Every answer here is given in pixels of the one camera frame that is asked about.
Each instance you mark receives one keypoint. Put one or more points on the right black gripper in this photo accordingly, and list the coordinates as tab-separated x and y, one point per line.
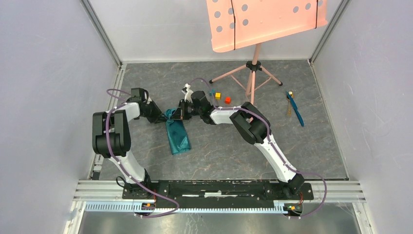
179	113

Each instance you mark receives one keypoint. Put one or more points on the pink music stand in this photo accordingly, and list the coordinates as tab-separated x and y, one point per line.
237	24

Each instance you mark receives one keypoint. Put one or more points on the teal cloth napkin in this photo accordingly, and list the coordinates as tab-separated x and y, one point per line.
176	133

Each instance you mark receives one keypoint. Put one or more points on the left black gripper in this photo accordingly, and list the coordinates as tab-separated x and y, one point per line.
159	117

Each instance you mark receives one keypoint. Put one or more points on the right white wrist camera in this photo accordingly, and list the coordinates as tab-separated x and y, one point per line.
186	90

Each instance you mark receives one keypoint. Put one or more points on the blue handled utensil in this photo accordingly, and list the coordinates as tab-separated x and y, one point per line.
295	108

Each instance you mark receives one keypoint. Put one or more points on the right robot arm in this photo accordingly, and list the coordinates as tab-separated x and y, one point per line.
251	124

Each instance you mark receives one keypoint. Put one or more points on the gold spoon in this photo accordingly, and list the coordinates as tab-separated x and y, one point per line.
289	107

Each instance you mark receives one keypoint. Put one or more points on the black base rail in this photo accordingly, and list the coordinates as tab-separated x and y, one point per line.
217	196

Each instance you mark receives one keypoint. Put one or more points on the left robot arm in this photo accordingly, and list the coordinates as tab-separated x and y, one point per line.
111	138

